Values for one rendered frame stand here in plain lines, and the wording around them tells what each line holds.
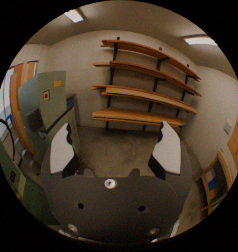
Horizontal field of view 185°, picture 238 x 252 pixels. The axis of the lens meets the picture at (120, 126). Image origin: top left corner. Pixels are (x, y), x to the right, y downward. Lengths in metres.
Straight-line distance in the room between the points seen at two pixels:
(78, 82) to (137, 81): 1.34
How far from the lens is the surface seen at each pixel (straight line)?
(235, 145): 2.43
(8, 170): 0.87
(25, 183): 0.84
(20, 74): 2.30
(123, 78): 1.89
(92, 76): 1.95
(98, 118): 1.59
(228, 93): 2.61
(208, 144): 2.59
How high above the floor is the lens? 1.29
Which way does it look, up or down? 32 degrees down
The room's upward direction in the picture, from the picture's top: 9 degrees clockwise
